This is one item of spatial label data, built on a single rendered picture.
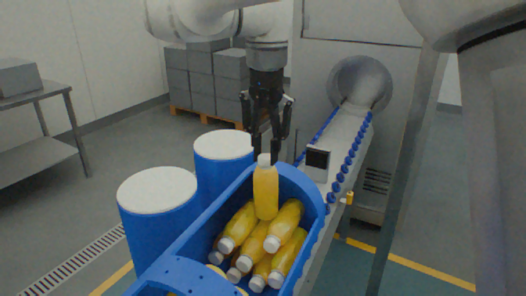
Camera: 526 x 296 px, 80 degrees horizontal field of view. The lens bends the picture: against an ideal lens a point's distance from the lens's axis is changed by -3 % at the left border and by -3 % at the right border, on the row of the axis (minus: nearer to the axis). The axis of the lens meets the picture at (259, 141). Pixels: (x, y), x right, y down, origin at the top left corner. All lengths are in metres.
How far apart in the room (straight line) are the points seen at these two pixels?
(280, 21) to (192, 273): 0.49
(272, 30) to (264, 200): 0.42
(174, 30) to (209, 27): 0.06
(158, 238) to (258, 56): 0.73
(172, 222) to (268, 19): 0.74
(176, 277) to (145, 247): 0.59
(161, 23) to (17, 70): 2.57
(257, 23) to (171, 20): 0.16
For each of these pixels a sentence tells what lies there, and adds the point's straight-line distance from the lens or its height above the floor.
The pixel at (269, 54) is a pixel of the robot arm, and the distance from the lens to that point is 0.66.
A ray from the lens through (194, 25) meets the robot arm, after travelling 0.56.
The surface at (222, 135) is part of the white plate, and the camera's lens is 1.51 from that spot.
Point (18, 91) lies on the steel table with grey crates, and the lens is 3.12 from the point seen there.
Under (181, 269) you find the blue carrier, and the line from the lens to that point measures 0.63.
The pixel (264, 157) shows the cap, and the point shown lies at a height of 1.30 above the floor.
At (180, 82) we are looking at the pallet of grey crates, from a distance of 4.29.
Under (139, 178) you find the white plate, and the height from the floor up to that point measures 1.04.
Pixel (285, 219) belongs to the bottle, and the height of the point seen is 1.13.
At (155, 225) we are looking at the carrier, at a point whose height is 0.98.
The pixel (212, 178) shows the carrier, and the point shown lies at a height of 0.94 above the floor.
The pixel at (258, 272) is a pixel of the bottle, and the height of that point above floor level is 1.02.
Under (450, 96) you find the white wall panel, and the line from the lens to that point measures 5.13.
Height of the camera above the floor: 1.70
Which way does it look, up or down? 27 degrees down
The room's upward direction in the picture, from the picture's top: straight up
